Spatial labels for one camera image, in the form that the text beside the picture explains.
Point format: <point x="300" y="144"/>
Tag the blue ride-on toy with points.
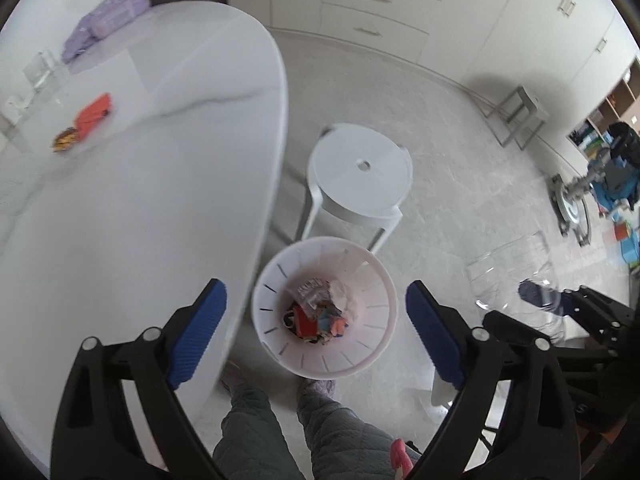
<point x="617" y="170"/>

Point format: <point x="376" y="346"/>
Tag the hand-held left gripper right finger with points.
<point x="432" y="335"/>

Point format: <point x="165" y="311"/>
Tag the pink slipper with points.
<point x="400" y="455"/>

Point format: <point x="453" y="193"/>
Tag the cream drawer cabinet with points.
<point x="380" y="10"/>

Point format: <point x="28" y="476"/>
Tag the orange paper packet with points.
<point x="94" y="115"/>

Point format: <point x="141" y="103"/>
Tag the person's leg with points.
<point x="340" y="440"/>
<point x="250" y="435"/>

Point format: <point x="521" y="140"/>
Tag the snack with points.
<point x="65" y="140"/>

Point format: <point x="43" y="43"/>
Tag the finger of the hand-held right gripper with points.
<point x="507" y="327"/>
<point x="595" y="310"/>

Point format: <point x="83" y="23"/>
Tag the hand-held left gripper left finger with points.
<point x="197" y="330"/>

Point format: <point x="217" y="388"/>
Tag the white plastic trash bin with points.
<point x="370" y="310"/>

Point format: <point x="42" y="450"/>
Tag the blue printed carton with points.
<point x="327" y="321"/>

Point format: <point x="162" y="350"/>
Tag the person's left leg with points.
<point x="250" y="435"/>

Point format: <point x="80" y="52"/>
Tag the purple plastic packet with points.
<point x="110" y="15"/>

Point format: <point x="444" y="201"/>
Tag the cream tall cupboard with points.
<point x="550" y="25"/>

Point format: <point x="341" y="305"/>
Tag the grey square stool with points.
<point x="525" y="105"/>

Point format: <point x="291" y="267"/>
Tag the red-orange paper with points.
<point x="304" y="324"/>

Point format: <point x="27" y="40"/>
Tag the clear acrylic chair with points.
<point x="505" y="270"/>

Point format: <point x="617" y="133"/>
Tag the colourful toy blocks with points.
<point x="627" y="247"/>

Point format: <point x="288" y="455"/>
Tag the person's right leg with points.
<point x="340" y="440"/>

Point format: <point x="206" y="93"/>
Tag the white round plastic stool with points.
<point x="350" y="170"/>

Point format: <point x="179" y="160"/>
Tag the wooden open shelf unit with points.
<point x="610" y="110"/>

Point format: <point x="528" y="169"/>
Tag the clear plastic wrapper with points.
<point x="311" y="290"/>

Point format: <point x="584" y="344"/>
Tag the grey toy scooter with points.
<point x="572" y="200"/>

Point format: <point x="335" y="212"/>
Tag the clear square glass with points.
<point x="40" y="71"/>

